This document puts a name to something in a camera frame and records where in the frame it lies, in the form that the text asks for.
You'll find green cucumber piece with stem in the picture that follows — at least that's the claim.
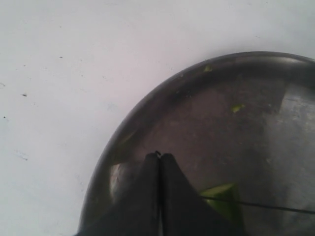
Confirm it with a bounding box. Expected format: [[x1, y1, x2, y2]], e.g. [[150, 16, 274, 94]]
[[200, 183, 245, 230]]

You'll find round steel plate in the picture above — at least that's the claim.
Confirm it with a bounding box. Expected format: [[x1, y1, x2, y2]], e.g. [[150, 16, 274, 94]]
[[79, 52, 315, 236]]

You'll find small cucumber scrap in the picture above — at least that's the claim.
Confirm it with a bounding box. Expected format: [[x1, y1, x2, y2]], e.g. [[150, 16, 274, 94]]
[[231, 104, 245, 114]]

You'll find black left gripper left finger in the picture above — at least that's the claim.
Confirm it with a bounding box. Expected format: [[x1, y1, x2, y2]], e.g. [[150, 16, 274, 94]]
[[77, 153, 159, 236]]

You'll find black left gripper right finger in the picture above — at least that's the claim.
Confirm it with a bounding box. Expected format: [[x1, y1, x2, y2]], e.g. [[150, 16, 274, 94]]
[[159, 153, 246, 236]]

